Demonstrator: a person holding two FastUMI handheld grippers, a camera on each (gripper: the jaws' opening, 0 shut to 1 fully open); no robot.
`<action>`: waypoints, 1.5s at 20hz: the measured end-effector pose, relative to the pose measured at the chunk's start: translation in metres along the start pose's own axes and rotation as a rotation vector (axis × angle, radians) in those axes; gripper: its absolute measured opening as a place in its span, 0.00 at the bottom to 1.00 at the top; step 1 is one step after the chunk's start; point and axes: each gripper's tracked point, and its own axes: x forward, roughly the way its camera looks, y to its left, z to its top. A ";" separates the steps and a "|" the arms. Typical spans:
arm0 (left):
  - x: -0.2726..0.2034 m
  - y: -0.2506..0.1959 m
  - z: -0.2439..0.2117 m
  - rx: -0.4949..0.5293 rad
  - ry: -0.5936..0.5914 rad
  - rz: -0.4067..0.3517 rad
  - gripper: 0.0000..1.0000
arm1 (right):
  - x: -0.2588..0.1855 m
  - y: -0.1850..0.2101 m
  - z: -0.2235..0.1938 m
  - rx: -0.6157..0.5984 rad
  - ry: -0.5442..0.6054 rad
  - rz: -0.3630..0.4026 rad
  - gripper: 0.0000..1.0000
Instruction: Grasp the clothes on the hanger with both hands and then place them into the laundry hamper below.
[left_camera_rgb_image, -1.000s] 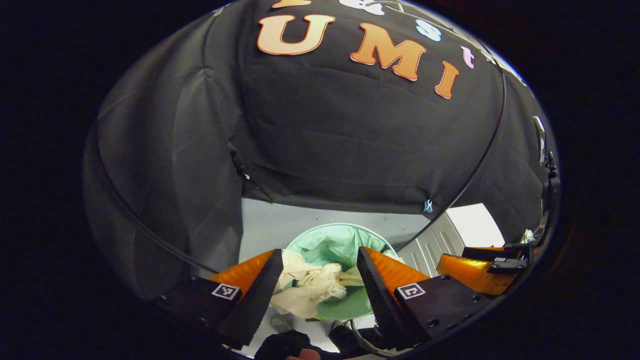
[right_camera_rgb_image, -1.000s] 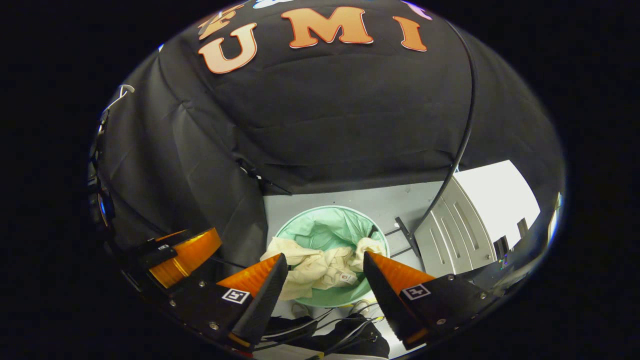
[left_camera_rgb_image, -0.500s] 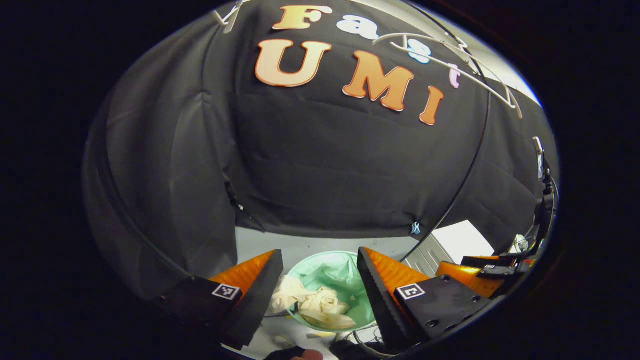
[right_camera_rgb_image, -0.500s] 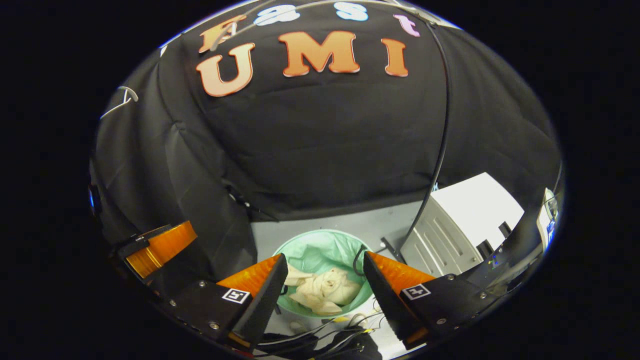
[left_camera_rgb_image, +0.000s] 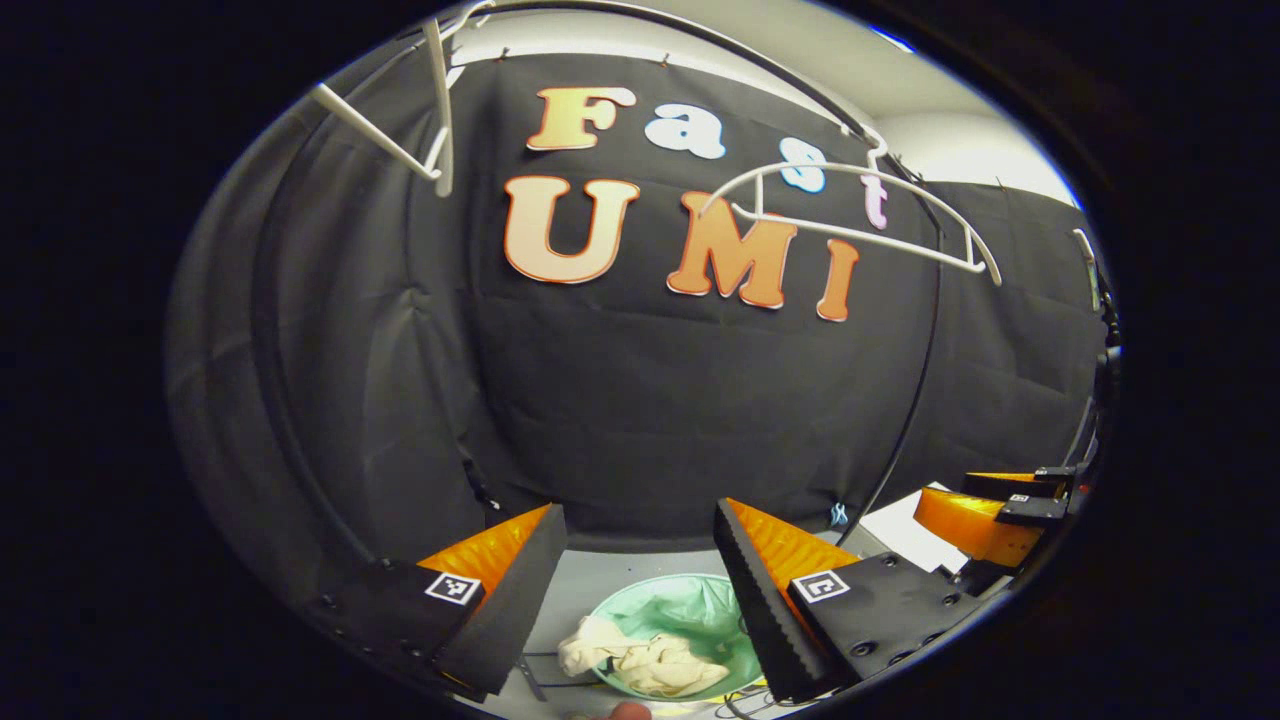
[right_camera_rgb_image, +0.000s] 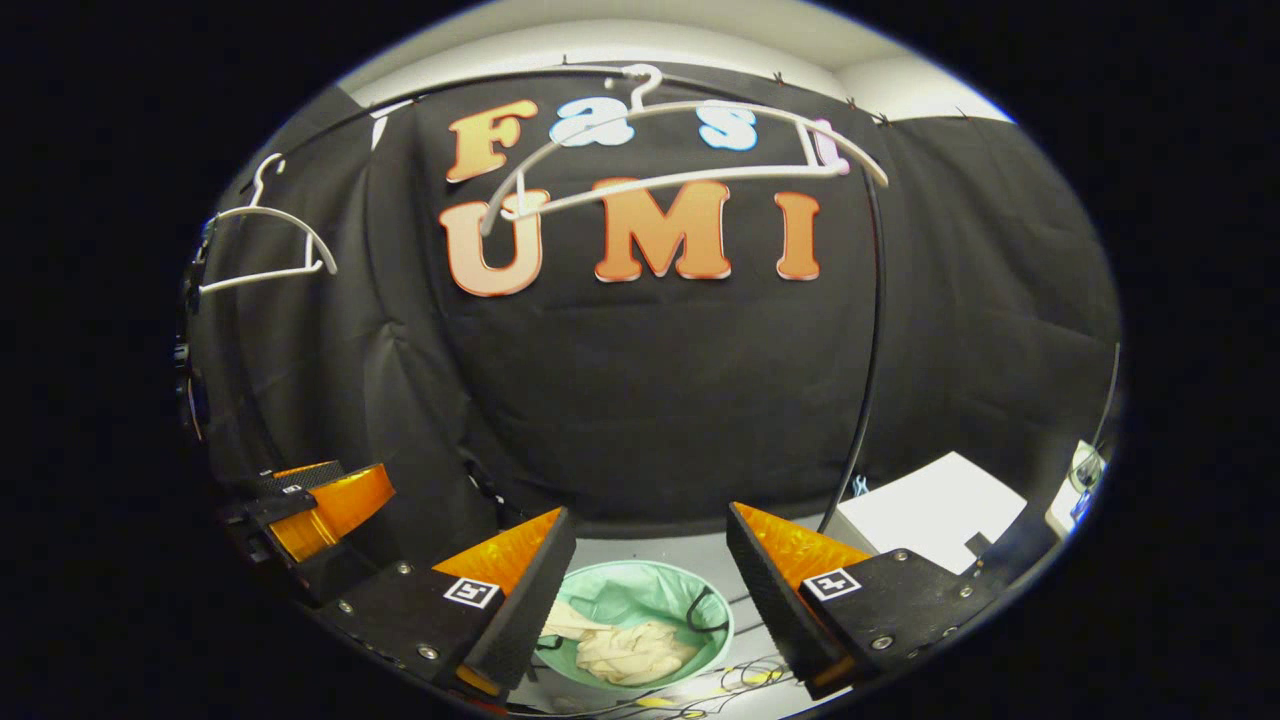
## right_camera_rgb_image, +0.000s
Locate small white device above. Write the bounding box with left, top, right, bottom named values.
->
left=1044, top=440, right=1110, bottom=540

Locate green laundry hamper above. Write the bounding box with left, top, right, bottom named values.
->
left=534, top=559, right=737, bottom=692

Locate black backdrop cloth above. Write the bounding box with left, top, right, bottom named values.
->
left=180, top=62, right=1122, bottom=536

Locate flat white box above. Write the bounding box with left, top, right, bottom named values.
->
left=834, top=451, right=1030, bottom=577

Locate black clothes rail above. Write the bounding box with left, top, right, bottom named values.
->
left=240, top=62, right=891, bottom=536

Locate white clothes hanger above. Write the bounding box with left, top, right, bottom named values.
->
left=480, top=63, right=891, bottom=239
left=198, top=152, right=340, bottom=295

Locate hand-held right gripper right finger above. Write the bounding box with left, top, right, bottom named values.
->
left=724, top=502, right=1006, bottom=702

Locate cream button jacket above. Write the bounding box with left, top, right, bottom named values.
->
left=545, top=598, right=702, bottom=687

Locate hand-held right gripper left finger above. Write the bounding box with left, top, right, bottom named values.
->
left=310, top=506, right=580, bottom=707

